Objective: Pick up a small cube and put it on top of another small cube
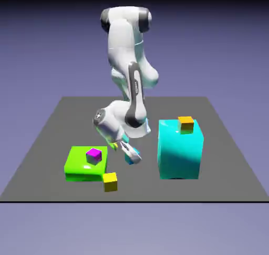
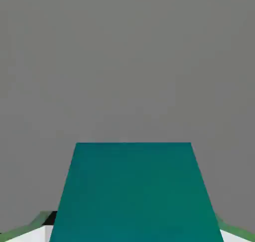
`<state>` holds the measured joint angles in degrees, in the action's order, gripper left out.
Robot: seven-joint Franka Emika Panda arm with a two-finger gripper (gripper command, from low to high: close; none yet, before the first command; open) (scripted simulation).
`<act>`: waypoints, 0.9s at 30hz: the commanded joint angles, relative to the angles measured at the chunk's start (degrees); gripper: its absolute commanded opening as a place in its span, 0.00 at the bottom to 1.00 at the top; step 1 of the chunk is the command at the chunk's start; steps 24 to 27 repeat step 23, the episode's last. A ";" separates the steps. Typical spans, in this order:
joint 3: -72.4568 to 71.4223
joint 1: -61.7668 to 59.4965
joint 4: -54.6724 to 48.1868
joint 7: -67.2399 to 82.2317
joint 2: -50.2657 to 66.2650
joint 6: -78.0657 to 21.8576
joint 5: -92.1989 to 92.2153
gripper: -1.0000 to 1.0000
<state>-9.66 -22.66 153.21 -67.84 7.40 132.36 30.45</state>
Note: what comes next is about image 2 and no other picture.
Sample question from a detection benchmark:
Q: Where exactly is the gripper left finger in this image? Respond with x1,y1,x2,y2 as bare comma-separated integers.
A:
0,211,58,242

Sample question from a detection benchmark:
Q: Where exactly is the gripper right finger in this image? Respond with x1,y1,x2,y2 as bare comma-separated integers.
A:
215,215,255,242

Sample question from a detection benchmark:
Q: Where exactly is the small teal cube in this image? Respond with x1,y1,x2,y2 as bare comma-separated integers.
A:
48,142,225,242

